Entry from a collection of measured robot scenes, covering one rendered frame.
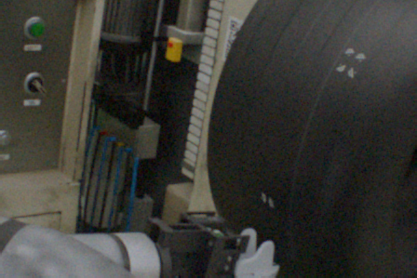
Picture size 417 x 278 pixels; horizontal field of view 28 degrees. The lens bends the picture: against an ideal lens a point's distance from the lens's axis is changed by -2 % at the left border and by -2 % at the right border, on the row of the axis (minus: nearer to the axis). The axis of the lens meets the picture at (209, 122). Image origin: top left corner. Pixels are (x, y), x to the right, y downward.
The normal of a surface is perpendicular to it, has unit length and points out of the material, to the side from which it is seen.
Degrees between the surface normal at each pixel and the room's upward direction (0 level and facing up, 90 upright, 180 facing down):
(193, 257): 90
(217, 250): 90
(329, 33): 60
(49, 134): 90
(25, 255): 21
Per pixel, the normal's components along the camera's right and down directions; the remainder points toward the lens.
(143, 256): 0.60, -0.44
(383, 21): -0.34, -0.42
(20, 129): 0.59, 0.34
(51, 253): 0.36, -0.76
